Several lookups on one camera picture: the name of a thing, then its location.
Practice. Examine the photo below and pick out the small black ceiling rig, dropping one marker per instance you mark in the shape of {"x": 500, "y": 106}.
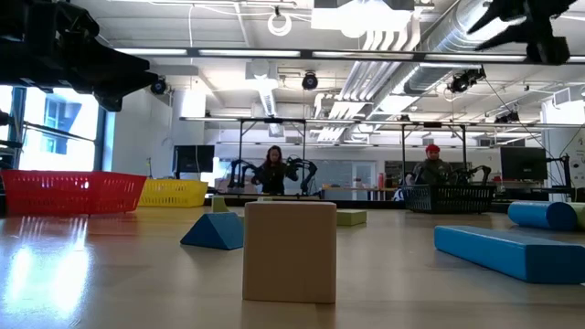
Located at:
{"x": 507, "y": 117}

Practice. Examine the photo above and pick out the window with dark frame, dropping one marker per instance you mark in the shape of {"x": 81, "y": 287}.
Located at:
{"x": 59, "y": 132}

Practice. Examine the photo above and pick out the black equipment stand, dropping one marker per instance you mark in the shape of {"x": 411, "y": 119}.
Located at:
{"x": 564, "y": 169}

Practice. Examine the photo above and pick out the black ceiling camera rig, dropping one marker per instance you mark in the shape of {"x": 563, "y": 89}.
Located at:
{"x": 464, "y": 81}

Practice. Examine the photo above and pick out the red plastic basket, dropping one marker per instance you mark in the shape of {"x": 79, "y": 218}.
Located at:
{"x": 68, "y": 192}

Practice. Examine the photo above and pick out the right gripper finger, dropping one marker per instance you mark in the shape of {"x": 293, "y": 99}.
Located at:
{"x": 503, "y": 13}
{"x": 521, "y": 33}

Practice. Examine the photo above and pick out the tall green block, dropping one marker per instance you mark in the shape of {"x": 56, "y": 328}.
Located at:
{"x": 218, "y": 204}

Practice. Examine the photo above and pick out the person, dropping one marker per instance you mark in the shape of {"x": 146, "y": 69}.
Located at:
{"x": 273, "y": 173}
{"x": 432, "y": 169}

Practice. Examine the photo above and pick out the white round object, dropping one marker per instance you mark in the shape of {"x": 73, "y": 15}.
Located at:
{"x": 400, "y": 195}

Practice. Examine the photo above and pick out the wooden cube block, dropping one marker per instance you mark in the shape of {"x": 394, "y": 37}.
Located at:
{"x": 290, "y": 251}

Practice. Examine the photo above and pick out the black computer monitor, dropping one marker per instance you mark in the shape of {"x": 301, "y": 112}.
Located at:
{"x": 194, "y": 159}
{"x": 523, "y": 163}

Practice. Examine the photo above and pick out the blue triangular block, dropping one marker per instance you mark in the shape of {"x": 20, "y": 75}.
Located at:
{"x": 215, "y": 233}

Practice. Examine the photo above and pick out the black plastic basket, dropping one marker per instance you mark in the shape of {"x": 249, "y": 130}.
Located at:
{"x": 448, "y": 198}

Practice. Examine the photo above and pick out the long blue rectangular block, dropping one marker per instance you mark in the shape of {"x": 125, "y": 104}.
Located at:
{"x": 512, "y": 251}

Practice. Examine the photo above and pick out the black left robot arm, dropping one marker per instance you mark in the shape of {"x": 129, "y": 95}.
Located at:
{"x": 36, "y": 18}

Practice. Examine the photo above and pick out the black aluminium table frame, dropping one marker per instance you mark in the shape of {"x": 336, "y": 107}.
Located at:
{"x": 384, "y": 204}

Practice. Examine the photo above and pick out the round black ceiling lamp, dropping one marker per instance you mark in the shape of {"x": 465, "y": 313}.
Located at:
{"x": 310, "y": 81}
{"x": 158, "y": 86}

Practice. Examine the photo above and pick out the black beam with light strips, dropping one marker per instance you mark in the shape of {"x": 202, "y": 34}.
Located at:
{"x": 305, "y": 54}

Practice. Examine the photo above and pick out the yellow plastic basket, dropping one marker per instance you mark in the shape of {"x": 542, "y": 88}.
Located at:
{"x": 176, "y": 194}

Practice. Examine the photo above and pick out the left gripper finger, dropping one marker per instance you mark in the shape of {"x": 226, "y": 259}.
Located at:
{"x": 119, "y": 61}
{"x": 119, "y": 80}

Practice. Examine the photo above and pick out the blue cylinder block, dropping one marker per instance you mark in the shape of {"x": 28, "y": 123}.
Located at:
{"x": 535, "y": 215}

